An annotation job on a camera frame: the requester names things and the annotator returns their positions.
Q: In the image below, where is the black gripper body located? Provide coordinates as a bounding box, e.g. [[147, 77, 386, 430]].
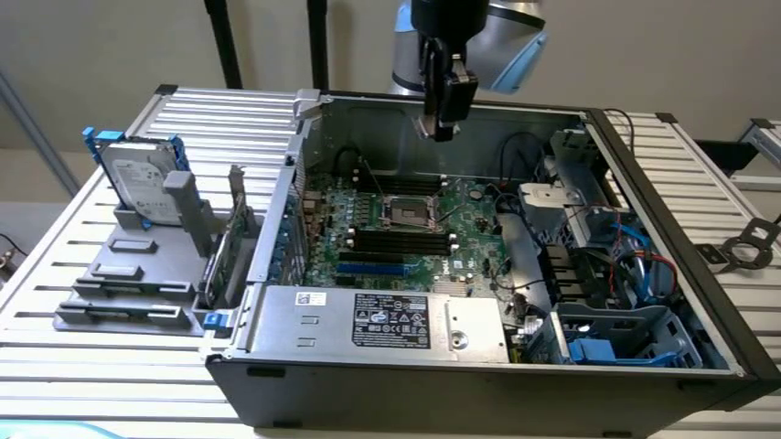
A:
[[409, 0, 490, 48]]

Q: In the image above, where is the cpu chip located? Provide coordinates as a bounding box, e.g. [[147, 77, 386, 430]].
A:
[[413, 114, 457, 144]]

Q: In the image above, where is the black ram slot bank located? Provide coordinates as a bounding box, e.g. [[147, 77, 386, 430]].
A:
[[354, 169, 444, 197], [350, 227, 457, 256]]

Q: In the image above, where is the thin metal locking lever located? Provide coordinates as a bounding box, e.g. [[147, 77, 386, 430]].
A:
[[433, 204, 468, 230], [358, 155, 389, 203]]

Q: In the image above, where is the cpu socket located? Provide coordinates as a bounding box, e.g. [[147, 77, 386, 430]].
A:
[[378, 194, 446, 231]]

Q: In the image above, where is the black expansion slot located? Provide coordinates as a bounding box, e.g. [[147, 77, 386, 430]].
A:
[[337, 250, 405, 265]]

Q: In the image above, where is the blue expansion slot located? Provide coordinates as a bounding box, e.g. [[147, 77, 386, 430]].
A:
[[336, 262, 408, 278]]

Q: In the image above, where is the black stand pole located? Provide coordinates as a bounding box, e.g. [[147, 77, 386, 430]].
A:
[[203, 0, 246, 91], [306, 0, 333, 91]]

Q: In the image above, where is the metal disk bay cage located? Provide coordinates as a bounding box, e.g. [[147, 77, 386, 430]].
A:
[[517, 128, 615, 241]]

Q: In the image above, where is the green motherboard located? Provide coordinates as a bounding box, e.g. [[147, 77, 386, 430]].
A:
[[302, 169, 550, 321]]

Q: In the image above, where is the silver chipset heat sink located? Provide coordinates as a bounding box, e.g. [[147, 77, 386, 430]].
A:
[[433, 279, 476, 299]]

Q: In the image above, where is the black fan shroud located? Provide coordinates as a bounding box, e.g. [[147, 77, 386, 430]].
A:
[[538, 241, 615, 308]]

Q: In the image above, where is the green graphics card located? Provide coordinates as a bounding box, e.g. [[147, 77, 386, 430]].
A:
[[202, 165, 253, 308]]

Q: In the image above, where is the silver power supply unit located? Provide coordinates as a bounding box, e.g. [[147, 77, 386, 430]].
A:
[[246, 284, 512, 365]]

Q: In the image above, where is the silver hard disk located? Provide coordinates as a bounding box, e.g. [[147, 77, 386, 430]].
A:
[[99, 141, 186, 227]]

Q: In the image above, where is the blue disk caddy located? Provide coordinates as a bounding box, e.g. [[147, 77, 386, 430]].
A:
[[81, 127, 187, 231]]

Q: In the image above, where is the blue drive bay clip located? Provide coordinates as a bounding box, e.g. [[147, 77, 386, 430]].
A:
[[565, 337, 619, 366]]

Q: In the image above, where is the black open pc case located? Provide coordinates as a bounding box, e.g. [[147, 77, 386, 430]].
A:
[[205, 89, 781, 430]]

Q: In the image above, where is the gray parts rack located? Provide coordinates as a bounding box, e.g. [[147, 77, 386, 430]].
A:
[[51, 170, 267, 339]]

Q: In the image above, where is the black ram stick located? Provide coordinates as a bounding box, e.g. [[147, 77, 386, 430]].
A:
[[58, 303, 185, 322]]

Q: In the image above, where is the teal cloth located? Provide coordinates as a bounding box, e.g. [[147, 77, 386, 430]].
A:
[[0, 419, 126, 439]]

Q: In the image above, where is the black internal power wire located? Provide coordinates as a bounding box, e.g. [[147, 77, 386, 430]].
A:
[[497, 131, 546, 186]]

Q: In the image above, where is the black wire on table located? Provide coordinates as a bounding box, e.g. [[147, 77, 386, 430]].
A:
[[603, 108, 641, 154]]

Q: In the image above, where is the blue data wire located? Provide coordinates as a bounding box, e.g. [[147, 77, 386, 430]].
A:
[[607, 214, 663, 316]]

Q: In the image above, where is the red data wire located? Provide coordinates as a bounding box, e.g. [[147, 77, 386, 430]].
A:
[[612, 214, 680, 299]]

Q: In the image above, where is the black metal bracket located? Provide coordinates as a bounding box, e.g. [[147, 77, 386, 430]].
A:
[[693, 217, 777, 275]]

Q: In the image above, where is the black wire with connector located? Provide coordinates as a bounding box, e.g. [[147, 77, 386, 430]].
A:
[[0, 231, 28, 274]]

